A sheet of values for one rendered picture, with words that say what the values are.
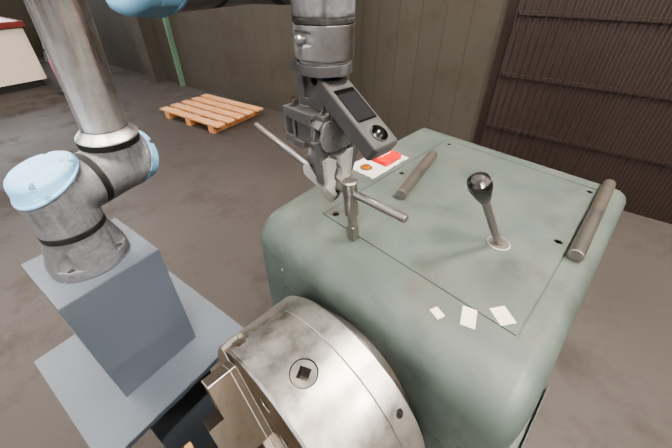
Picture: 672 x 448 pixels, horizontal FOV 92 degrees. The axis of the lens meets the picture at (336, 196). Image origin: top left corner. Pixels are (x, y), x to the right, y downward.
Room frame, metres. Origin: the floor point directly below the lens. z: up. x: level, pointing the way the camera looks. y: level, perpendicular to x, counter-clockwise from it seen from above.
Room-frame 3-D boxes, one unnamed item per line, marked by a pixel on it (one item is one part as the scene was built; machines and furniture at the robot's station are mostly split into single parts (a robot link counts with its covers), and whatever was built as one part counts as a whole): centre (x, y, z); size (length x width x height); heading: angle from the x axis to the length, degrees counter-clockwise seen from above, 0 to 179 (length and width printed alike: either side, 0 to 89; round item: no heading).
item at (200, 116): (4.25, 1.67, 0.06); 1.19 x 0.82 x 0.11; 55
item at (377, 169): (0.67, -0.10, 1.23); 0.13 x 0.08 x 0.06; 135
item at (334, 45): (0.44, 0.02, 1.55); 0.08 x 0.08 x 0.05
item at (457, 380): (0.51, -0.22, 1.06); 0.59 x 0.48 x 0.39; 135
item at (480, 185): (0.36, -0.19, 1.38); 0.04 x 0.03 x 0.05; 135
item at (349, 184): (0.40, -0.02, 1.31); 0.02 x 0.02 x 0.12
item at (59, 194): (0.52, 0.54, 1.27); 0.13 x 0.12 x 0.14; 157
